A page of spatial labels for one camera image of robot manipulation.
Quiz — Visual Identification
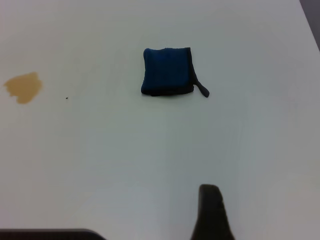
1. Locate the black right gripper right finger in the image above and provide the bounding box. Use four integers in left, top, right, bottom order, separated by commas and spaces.
190, 184, 236, 240

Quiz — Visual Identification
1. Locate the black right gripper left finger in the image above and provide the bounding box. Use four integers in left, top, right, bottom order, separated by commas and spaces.
0, 228, 108, 240

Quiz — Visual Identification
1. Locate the blue cloth with black trim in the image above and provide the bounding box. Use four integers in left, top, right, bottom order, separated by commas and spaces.
140, 46, 210, 99

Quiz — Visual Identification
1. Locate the brown coffee spill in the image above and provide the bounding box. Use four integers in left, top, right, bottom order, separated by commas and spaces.
2, 71, 44, 105

